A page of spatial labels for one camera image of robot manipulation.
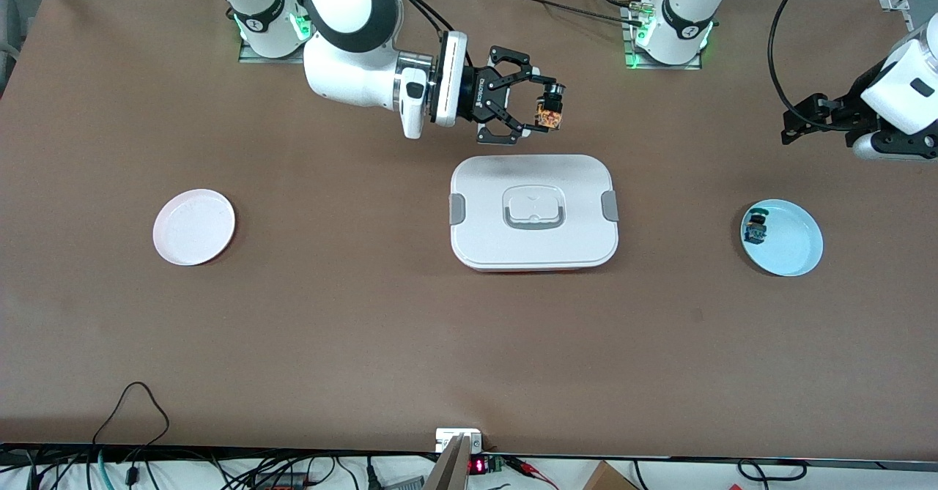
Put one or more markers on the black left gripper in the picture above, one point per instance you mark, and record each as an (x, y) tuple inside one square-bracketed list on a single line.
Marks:
[(843, 111)]

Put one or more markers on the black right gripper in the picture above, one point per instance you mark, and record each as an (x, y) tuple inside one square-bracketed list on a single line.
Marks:
[(480, 97)]

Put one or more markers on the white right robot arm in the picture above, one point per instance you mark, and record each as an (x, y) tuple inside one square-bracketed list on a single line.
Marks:
[(352, 80)]

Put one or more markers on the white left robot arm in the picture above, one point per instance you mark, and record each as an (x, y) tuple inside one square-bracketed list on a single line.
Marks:
[(685, 6)]

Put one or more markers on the white lidded box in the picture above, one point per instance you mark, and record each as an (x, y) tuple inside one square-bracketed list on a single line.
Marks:
[(484, 241)]

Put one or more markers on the light blue round plate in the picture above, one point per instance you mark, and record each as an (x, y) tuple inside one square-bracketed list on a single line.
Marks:
[(795, 244)]

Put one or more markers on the white round plate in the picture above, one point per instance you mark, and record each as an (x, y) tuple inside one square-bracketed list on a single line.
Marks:
[(194, 226)]

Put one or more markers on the red clip leads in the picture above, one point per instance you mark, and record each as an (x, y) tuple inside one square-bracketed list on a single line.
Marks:
[(522, 464)]

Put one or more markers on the red digit display board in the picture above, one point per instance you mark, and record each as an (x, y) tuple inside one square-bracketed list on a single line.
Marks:
[(478, 466)]

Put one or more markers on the grey slanted bar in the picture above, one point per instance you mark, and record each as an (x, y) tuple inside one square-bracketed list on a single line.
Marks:
[(448, 472)]

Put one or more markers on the brown cardboard piece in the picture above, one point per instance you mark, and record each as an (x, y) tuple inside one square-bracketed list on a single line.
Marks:
[(604, 479)]

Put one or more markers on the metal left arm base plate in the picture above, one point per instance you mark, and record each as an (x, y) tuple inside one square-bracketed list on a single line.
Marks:
[(637, 65)]

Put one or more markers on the small white bracket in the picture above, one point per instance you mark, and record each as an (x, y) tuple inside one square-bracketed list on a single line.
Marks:
[(445, 437)]

